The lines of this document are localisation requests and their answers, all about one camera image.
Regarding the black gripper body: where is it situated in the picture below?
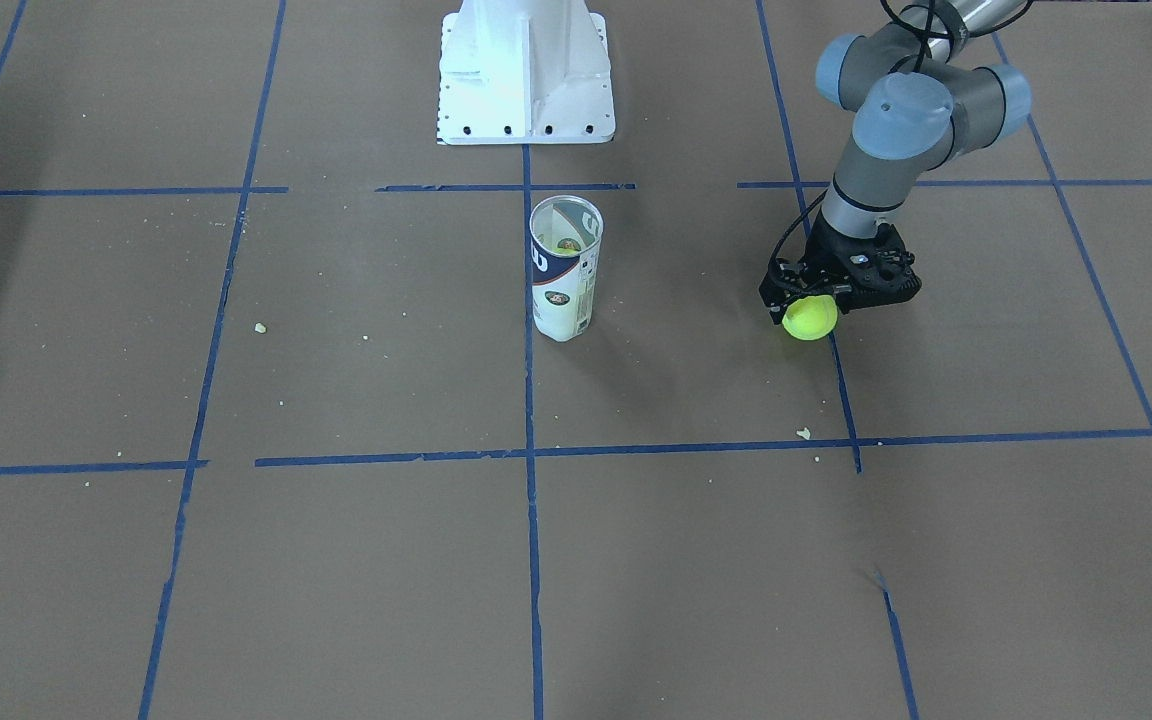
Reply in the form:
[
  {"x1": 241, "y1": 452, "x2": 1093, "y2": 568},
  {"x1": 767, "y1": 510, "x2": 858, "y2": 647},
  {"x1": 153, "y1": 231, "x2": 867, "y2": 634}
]
[{"x1": 799, "y1": 222, "x2": 923, "y2": 313}]

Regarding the Wilson tennis ball can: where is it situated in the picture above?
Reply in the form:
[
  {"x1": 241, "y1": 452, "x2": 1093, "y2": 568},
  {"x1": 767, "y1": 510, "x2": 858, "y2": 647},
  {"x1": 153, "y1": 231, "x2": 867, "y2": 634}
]
[{"x1": 526, "y1": 195, "x2": 604, "y2": 342}]

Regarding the yellow tennis ball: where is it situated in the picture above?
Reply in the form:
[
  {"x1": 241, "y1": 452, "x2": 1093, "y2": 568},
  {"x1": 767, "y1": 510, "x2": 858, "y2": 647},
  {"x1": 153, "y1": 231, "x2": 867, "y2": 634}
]
[{"x1": 780, "y1": 295, "x2": 840, "y2": 342}]

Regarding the white pedestal column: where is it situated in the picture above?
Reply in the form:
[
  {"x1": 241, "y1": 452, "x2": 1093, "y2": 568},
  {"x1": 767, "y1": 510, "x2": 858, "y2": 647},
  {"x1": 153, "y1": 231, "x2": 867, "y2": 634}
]
[{"x1": 435, "y1": 1, "x2": 617, "y2": 146}]

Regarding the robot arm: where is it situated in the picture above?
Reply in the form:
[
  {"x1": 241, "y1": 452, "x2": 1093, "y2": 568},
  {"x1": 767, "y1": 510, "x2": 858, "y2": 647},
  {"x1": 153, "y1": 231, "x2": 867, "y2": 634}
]
[{"x1": 759, "y1": 1, "x2": 1033, "y2": 340}]

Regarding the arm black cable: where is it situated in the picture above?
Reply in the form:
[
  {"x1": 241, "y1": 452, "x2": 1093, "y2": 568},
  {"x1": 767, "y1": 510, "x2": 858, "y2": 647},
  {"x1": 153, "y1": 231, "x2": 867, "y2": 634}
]
[{"x1": 774, "y1": 0, "x2": 977, "y2": 263}]

